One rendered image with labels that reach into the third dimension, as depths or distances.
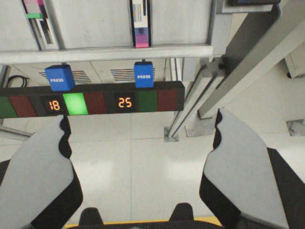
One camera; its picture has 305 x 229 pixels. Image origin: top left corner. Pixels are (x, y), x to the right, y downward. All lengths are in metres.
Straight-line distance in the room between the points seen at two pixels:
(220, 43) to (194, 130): 0.74
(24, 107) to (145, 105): 0.18
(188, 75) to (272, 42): 0.26
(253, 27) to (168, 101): 0.14
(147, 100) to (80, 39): 0.12
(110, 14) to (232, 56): 0.19
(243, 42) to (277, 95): 0.98
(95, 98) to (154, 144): 0.67
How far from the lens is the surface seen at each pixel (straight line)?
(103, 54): 0.20
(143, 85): 0.21
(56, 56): 0.21
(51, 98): 0.28
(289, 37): 0.46
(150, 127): 0.90
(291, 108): 1.25
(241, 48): 0.27
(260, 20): 0.25
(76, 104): 0.27
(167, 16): 0.21
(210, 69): 0.30
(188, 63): 0.26
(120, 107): 0.25
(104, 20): 0.21
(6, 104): 0.32
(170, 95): 0.24
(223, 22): 0.21
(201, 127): 0.93
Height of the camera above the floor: 0.88
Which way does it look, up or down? 72 degrees down
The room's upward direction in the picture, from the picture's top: straight up
